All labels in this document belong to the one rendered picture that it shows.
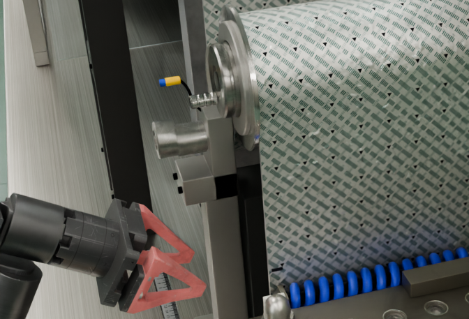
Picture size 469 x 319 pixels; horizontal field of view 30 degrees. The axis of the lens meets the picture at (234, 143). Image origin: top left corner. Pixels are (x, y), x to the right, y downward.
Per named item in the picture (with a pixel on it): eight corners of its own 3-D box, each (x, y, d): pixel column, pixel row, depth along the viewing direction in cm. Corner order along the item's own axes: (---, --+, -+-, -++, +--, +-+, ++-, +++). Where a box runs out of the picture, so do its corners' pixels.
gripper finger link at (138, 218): (188, 310, 89) (102, 290, 86) (175, 270, 95) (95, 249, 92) (216, 257, 87) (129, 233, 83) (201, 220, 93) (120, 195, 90)
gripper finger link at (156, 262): (194, 331, 86) (105, 310, 83) (181, 287, 93) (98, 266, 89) (223, 276, 84) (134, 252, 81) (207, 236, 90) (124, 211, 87)
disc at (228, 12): (225, 112, 97) (213, -16, 90) (229, 112, 97) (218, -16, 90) (259, 177, 85) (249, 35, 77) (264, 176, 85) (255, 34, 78)
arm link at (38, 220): (6, 202, 78) (2, 181, 84) (-20, 270, 80) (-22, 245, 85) (79, 223, 81) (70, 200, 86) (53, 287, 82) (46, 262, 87)
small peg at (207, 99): (190, 101, 87) (191, 112, 88) (218, 96, 87) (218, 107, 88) (188, 93, 88) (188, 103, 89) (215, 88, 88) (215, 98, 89)
